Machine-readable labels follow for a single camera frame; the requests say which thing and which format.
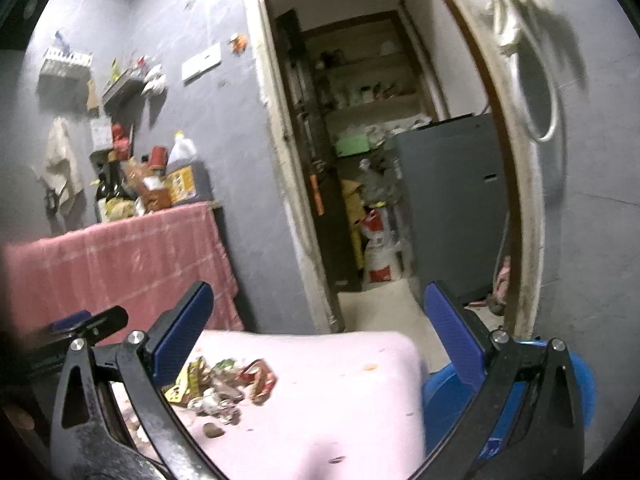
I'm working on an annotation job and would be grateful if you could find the pink floral table cover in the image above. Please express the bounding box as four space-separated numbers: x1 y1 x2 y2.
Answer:
112 330 431 480

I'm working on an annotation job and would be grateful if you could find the orange snack bag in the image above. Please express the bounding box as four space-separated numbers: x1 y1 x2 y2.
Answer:
125 160 173 213

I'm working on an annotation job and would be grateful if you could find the green white wrapper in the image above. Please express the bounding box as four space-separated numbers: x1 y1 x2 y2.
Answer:
210 357 240 378

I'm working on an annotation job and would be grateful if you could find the yellow bag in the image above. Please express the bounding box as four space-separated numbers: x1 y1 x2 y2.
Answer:
341 180 368 271

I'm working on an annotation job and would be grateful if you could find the wooden storage shelf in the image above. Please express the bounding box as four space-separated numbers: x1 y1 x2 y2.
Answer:
300 10 431 126

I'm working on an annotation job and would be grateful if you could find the large cooking oil jug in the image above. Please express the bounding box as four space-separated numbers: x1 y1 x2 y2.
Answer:
164 131 213 207

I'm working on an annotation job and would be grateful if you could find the green box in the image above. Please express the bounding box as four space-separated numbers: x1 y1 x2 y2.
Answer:
334 132 373 157

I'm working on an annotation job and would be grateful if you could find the grey panel board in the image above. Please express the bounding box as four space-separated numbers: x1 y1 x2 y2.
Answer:
387 112 511 306

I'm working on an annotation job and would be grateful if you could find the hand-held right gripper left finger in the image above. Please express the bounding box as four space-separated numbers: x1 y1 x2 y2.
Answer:
50 281 226 480

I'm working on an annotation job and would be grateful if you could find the wooden door frame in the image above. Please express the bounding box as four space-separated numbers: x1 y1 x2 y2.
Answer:
239 0 548 341

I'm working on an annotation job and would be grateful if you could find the white wire wall rack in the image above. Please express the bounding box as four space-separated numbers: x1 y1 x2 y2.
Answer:
39 46 95 81

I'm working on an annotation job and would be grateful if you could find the clear plastic bottle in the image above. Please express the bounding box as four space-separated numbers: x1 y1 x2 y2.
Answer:
359 158 396 206

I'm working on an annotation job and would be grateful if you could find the red snack wrapper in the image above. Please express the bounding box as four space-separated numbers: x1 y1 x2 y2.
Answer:
236 358 278 406

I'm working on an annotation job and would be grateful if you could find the yellow snack wrapper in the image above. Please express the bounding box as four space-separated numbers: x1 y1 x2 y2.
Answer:
164 357 211 407

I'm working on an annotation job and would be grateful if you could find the grey wall shelf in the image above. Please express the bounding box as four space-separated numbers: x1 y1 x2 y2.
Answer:
101 70 148 110

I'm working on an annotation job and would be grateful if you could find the pink checked cloth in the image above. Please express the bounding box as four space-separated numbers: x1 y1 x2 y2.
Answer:
2 201 246 348

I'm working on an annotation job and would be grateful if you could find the pink item on floor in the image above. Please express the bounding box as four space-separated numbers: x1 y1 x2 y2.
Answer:
492 255 513 311

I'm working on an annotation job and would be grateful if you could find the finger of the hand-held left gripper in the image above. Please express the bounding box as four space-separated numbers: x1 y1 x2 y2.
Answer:
47 306 129 343

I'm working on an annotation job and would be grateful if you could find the dark glass bottle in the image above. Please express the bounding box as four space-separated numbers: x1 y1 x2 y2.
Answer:
95 162 132 222

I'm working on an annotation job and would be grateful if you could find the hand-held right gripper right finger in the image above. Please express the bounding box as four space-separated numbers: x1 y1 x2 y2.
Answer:
414 281 585 480

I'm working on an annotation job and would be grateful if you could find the beige hanging towel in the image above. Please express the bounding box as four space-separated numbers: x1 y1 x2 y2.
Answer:
41 116 85 217

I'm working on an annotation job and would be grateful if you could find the white hose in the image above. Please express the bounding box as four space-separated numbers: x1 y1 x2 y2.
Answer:
492 0 561 143

